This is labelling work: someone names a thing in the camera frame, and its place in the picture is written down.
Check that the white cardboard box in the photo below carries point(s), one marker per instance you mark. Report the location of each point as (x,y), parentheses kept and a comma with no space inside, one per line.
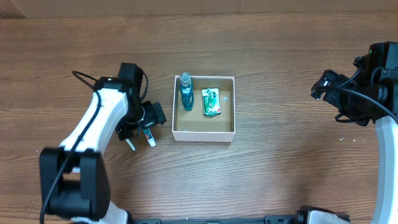
(194,125)

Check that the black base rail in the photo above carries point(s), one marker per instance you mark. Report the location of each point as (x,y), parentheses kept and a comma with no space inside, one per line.
(268,219)

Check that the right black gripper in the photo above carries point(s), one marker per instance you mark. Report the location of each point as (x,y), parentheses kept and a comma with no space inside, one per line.
(334,99)

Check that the teal toothpaste tube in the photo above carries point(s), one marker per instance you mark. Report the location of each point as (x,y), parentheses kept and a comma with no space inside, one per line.
(149,137)

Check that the green soap packet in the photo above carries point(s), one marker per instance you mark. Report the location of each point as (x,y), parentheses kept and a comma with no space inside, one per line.
(211,101)

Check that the green white toothbrush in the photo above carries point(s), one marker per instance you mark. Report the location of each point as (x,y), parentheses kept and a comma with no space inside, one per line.
(130,144)

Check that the blue mouthwash bottle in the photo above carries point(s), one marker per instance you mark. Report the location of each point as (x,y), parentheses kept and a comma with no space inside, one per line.
(186,90)

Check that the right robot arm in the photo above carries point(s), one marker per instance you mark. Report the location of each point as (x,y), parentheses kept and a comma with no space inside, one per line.
(383,57)

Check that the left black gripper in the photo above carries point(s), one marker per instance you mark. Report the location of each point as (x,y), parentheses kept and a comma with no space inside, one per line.
(153,116)

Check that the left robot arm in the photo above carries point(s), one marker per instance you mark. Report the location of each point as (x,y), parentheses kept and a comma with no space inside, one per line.
(73,180)

